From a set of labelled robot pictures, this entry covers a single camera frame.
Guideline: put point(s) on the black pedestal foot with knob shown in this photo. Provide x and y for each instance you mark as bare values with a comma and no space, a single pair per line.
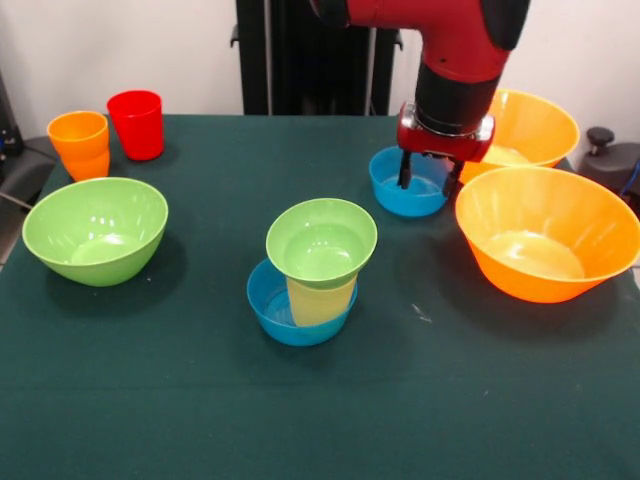
612,160

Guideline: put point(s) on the small green bowl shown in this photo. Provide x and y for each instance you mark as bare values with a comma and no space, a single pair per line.
320,245

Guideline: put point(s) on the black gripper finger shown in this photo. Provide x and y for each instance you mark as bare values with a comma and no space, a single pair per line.
452,180
405,170

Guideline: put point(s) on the large orange bowl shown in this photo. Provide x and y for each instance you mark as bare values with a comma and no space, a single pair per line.
540,130
540,240

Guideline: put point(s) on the dark equipment rack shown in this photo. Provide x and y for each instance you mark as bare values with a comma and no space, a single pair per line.
7,140

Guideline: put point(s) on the large green bowl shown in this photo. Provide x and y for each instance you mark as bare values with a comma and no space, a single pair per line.
95,235

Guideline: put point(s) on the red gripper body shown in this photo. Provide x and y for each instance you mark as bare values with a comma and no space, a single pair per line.
445,145

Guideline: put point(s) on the blue bowl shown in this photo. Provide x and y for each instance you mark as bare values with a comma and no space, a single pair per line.
272,320
387,195

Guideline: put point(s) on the orange cup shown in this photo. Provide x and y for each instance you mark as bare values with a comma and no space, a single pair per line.
80,145

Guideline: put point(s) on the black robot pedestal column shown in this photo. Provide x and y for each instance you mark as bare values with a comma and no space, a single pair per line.
310,65

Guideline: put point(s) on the dark green table cloth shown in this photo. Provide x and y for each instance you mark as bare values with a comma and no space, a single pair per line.
300,400

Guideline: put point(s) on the red cup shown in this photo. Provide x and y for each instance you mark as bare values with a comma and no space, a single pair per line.
136,125

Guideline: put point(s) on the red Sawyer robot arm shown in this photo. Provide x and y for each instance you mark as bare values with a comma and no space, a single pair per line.
450,45

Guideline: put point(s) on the yellow cup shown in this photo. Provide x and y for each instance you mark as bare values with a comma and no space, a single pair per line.
320,307

